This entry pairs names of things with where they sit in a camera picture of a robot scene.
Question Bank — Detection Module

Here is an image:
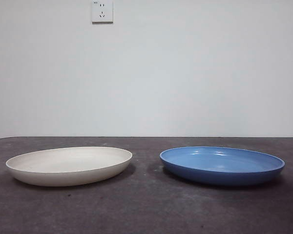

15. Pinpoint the blue round plate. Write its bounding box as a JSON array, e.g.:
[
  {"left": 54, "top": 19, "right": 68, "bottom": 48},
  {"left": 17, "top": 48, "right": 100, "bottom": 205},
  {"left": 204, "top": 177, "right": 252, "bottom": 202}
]
[{"left": 159, "top": 145, "right": 285, "bottom": 187}]

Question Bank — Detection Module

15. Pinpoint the white round plate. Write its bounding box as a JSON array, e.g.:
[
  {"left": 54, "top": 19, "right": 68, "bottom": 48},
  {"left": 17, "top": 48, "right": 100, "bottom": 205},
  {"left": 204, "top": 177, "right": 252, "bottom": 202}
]
[{"left": 5, "top": 146, "right": 133, "bottom": 187}]

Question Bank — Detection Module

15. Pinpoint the white wall socket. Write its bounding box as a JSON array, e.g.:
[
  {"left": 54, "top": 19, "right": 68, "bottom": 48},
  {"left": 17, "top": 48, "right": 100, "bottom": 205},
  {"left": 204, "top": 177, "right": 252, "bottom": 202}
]
[{"left": 91, "top": 0, "right": 114, "bottom": 24}]

